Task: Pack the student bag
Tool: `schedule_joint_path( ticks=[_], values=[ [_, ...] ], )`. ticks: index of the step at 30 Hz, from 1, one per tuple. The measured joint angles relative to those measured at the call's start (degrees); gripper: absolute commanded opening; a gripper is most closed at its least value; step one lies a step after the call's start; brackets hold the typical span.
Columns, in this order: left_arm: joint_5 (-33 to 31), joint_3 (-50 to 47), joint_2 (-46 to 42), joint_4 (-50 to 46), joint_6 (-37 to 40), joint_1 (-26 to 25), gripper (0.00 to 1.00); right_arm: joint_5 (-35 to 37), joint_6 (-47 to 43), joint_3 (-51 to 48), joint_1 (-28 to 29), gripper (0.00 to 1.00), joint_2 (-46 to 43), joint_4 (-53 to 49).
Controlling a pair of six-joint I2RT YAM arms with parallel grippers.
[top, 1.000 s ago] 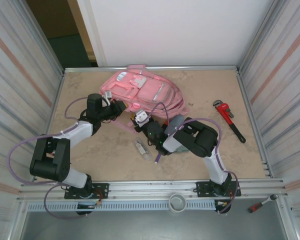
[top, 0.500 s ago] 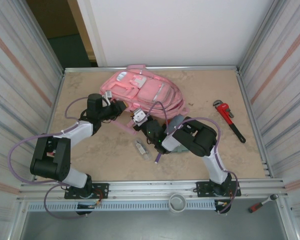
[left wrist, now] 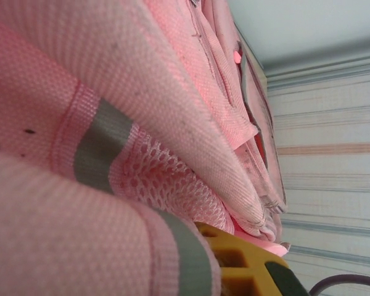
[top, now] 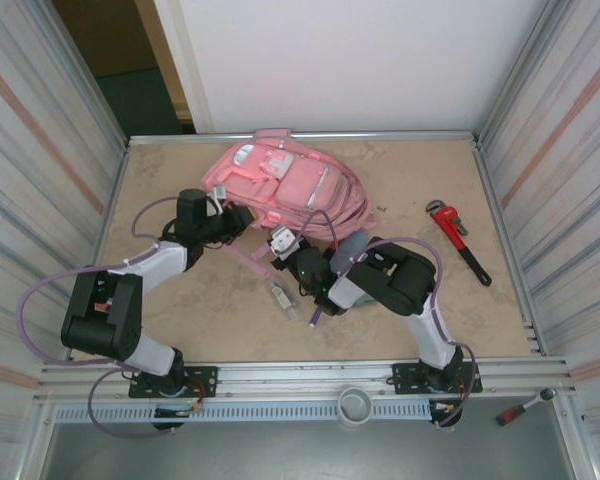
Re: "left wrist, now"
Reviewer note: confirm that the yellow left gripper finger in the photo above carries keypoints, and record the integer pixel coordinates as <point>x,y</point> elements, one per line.
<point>243,274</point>

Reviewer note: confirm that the pink school backpack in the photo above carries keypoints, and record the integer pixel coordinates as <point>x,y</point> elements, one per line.
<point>111,123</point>

